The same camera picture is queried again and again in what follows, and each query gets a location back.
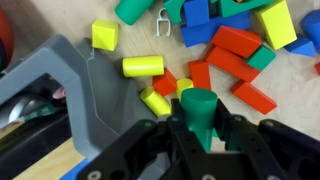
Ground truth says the gray plastic bin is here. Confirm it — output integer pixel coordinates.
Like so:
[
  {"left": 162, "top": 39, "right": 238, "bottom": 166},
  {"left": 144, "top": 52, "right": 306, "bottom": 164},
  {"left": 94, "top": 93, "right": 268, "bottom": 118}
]
[{"left": 0, "top": 34, "right": 159, "bottom": 163}]

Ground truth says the short blue wooden cylinder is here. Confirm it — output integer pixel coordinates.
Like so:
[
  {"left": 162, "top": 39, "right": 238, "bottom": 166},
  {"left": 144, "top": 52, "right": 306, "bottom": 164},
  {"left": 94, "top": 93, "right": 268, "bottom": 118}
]
[{"left": 299, "top": 9, "right": 320, "bottom": 54}]

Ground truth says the small green wooden cube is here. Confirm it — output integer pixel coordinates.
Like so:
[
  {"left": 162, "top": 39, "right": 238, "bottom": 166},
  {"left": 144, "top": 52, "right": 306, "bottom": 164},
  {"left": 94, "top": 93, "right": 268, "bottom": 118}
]
[{"left": 245, "top": 44, "right": 278, "bottom": 72}]

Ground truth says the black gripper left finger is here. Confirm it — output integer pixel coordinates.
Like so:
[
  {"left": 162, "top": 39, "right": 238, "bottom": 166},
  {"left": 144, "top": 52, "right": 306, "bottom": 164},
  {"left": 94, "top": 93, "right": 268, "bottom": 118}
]
[{"left": 78, "top": 98, "right": 201, "bottom": 180}]

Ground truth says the short yellow wooden cylinder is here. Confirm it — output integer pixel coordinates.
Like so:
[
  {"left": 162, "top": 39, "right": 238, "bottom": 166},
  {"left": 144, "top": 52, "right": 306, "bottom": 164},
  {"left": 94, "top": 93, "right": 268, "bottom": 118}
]
[
  {"left": 175, "top": 77, "right": 195, "bottom": 101},
  {"left": 139, "top": 85, "right": 173, "bottom": 118}
]

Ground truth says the red rectangular wooden block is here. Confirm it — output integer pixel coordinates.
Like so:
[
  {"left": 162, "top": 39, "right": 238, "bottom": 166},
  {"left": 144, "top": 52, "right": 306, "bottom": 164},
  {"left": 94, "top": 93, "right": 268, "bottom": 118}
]
[
  {"left": 188, "top": 59, "right": 212, "bottom": 91},
  {"left": 229, "top": 79, "right": 278, "bottom": 116}
]

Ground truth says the green wooden arch block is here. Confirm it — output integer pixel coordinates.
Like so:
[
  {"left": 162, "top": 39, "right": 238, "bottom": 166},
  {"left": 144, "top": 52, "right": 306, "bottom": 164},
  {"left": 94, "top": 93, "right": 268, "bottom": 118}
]
[
  {"left": 163, "top": 0, "right": 188, "bottom": 25},
  {"left": 218, "top": 0, "right": 276, "bottom": 18}
]

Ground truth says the small pink object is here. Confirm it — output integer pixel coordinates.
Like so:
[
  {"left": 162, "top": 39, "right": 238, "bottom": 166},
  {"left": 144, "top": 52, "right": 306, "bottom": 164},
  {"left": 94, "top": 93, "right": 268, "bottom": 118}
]
[{"left": 52, "top": 87, "right": 67, "bottom": 100}]

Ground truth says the small white plastic clip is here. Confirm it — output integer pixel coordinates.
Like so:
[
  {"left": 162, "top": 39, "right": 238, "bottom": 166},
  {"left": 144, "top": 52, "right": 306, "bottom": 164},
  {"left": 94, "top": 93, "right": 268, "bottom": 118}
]
[{"left": 155, "top": 7, "right": 172, "bottom": 38}]

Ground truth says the long blue wooden block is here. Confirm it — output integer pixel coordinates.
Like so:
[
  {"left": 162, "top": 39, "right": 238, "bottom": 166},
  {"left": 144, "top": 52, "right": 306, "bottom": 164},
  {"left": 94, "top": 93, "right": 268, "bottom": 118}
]
[{"left": 180, "top": 11, "right": 252, "bottom": 48}]

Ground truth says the wooden blocks cardboard box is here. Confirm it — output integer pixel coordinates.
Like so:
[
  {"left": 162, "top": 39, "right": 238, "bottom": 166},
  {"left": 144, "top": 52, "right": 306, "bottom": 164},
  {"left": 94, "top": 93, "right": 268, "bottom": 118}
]
[{"left": 0, "top": 103, "right": 91, "bottom": 180}]

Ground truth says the green wooden cylinder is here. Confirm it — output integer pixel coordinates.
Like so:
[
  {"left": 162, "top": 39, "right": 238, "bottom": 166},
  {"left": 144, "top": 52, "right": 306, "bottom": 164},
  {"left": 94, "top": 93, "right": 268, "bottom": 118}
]
[
  {"left": 180, "top": 87, "right": 219, "bottom": 153},
  {"left": 114, "top": 0, "right": 157, "bottom": 27}
]

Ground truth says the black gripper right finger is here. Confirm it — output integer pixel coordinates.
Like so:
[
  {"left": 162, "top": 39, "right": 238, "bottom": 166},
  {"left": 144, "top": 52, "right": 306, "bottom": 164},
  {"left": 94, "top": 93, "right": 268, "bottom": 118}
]
[{"left": 213, "top": 99, "right": 320, "bottom": 180}]

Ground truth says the yellow wooden cube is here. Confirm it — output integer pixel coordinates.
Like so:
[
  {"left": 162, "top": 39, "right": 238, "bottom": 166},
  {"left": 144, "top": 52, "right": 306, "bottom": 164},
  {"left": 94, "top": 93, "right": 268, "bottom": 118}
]
[{"left": 91, "top": 19, "right": 120, "bottom": 52}]

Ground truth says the blue wooden wedge block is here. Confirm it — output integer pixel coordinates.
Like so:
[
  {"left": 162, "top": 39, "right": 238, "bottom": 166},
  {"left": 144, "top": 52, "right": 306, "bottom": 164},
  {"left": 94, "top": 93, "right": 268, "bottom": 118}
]
[{"left": 284, "top": 34, "right": 317, "bottom": 58}]

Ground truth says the long yellow wooden cylinder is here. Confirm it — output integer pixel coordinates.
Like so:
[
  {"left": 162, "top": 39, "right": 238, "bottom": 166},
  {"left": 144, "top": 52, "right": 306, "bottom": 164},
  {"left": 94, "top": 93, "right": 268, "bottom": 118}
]
[{"left": 121, "top": 55, "right": 166, "bottom": 79}]

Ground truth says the gray white plastic wrap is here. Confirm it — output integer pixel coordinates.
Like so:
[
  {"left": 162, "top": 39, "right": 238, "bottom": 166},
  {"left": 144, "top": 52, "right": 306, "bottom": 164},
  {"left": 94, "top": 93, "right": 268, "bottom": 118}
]
[{"left": 0, "top": 93, "right": 51, "bottom": 129}]

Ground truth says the yellow rectangular wooden block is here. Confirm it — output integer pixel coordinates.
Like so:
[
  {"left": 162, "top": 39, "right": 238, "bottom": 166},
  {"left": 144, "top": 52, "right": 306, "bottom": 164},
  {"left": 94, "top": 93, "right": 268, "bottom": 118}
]
[{"left": 254, "top": 0, "right": 298, "bottom": 51}]

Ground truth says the long red wooden block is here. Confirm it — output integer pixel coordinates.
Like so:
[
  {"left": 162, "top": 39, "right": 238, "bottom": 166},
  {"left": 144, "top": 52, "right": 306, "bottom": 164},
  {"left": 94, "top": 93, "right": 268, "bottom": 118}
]
[
  {"left": 210, "top": 25, "right": 263, "bottom": 59},
  {"left": 204, "top": 45, "right": 262, "bottom": 84}
]

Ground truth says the small red wooden block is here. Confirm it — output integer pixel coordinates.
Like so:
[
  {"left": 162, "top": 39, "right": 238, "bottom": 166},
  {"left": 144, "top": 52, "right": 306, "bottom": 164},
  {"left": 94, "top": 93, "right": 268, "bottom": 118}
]
[{"left": 151, "top": 68, "right": 178, "bottom": 98}]

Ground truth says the blue rounded wooden block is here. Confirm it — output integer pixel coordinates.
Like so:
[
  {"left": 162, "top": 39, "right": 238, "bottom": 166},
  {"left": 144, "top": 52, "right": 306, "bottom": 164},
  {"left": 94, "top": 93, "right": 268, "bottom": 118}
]
[{"left": 183, "top": 0, "right": 211, "bottom": 28}]

